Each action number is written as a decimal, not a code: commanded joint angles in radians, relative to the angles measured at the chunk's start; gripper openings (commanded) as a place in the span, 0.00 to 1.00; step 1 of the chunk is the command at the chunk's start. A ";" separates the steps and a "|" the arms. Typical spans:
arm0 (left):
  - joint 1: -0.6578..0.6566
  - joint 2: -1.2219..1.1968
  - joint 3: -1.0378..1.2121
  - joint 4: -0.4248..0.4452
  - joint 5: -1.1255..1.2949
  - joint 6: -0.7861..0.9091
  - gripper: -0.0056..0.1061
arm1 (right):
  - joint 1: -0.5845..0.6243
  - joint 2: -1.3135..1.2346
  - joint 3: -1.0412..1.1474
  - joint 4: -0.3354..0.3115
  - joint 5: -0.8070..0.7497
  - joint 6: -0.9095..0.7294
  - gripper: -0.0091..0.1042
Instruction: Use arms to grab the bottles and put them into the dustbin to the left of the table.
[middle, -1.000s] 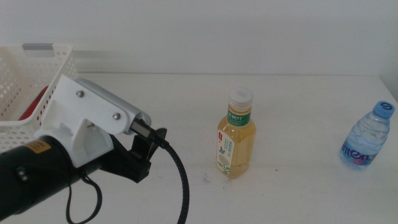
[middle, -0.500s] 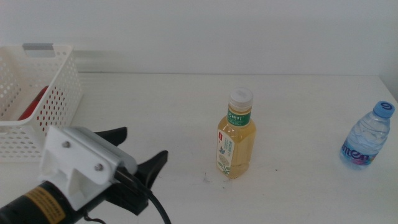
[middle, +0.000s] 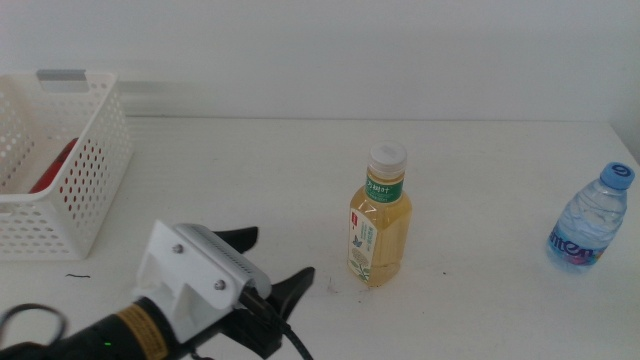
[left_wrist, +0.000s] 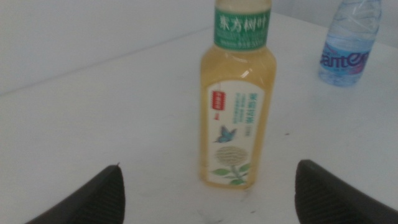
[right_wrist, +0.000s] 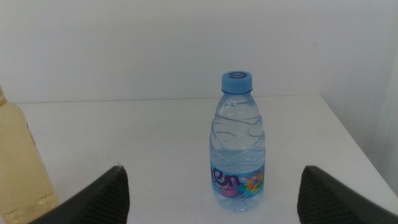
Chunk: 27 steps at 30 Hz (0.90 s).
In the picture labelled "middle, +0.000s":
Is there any yellow tea bottle white cap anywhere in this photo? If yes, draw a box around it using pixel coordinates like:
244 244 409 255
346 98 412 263
346 141 414 289

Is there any red cola can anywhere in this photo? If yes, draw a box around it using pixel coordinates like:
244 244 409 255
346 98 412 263
28 137 109 221

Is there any clear water bottle blue cap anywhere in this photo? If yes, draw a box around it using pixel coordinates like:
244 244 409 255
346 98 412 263
545 161 636 274

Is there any white perforated plastic basket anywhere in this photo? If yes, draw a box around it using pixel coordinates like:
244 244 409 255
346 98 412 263
0 69 134 262

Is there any grey finned left wrist camera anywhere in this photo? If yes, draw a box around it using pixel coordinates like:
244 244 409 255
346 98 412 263
174 223 274 301

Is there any black left camera cable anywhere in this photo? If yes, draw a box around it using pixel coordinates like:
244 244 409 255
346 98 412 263
238 287 315 360

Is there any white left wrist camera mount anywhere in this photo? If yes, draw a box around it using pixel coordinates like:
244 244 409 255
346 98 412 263
132 219 274 346

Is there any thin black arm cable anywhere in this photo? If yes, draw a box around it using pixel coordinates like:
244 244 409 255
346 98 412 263
0 303 67 346

